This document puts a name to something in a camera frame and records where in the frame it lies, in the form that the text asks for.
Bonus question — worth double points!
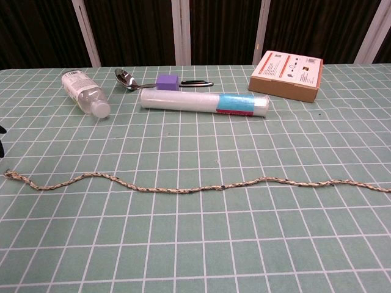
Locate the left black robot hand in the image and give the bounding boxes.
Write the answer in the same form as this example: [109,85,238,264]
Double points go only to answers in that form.
[0,124,7,159]

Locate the beige speckled braided rope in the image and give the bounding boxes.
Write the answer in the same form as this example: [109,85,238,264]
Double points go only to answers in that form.
[3,170,391,195]

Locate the clear plastic bottle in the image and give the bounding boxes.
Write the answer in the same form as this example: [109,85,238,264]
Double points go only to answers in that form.
[60,69,111,119]

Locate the purple foam cube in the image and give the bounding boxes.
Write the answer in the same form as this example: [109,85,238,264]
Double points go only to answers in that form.
[155,73,180,92]

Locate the clear tube with blue label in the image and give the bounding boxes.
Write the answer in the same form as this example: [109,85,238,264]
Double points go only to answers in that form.
[140,88,271,118]

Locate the green grid tablecloth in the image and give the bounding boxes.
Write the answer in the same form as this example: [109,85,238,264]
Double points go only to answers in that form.
[0,63,391,293]

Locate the cardboard box with orange print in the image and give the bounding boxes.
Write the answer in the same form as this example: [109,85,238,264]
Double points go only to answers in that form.
[247,49,324,104]

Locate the metal spoon with black handle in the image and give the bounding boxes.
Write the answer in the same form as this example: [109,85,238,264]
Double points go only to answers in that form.
[114,68,215,92]

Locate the white post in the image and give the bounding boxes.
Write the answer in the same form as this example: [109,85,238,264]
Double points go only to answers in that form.
[71,0,102,68]
[170,0,192,66]
[252,0,271,65]
[355,0,391,65]

